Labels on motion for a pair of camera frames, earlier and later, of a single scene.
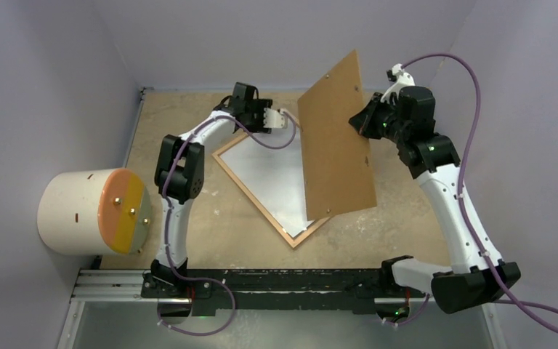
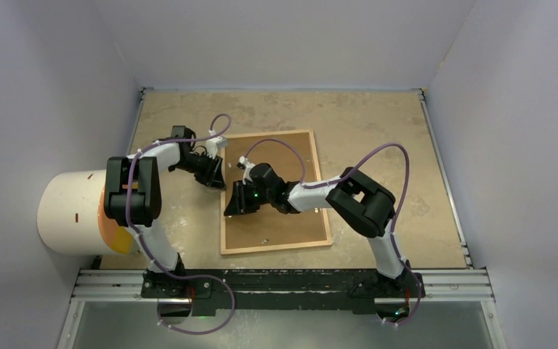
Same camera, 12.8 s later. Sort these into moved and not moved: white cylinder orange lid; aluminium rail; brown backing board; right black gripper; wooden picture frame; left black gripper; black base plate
Moved: right black gripper; brown backing board; wooden picture frame; left black gripper
Not moved: white cylinder orange lid; black base plate; aluminium rail
